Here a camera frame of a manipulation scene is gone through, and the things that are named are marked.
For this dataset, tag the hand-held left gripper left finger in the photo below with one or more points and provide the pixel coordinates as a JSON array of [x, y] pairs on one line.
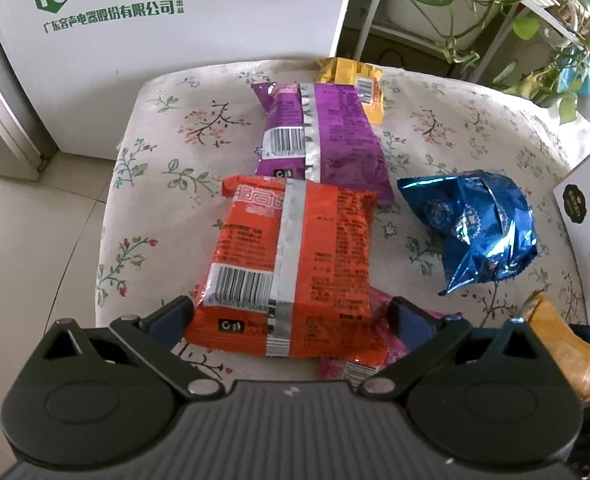
[[172, 322]]

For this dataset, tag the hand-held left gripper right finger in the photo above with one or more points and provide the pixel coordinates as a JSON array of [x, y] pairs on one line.
[[411, 325]]

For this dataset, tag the orange snack packet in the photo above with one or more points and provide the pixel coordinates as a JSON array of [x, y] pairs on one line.
[[325, 250]]

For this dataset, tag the purple snack packet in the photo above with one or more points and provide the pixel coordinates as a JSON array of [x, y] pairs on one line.
[[340, 130]]

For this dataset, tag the yellow snack packet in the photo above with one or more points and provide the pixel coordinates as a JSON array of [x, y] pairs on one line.
[[347, 70]]

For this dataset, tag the pink snack packet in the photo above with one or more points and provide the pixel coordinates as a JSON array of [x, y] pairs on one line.
[[345, 367]]

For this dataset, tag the blue foil snack packet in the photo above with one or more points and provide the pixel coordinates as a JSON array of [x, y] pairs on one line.
[[475, 230]]

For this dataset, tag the floral cloth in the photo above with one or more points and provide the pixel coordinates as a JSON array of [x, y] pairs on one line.
[[175, 175]]

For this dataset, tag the mustard snack packet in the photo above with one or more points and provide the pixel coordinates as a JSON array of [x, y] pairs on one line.
[[565, 355]]

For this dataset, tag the white refrigerator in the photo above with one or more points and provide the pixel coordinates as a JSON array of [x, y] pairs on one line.
[[200, 45]]

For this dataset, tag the blue pot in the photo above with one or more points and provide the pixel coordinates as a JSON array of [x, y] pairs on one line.
[[577, 77]]

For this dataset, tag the white metal rack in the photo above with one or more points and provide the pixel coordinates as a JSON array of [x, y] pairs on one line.
[[375, 5]]

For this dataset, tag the wicker basket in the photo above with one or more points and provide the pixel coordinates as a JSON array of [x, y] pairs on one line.
[[585, 20]]

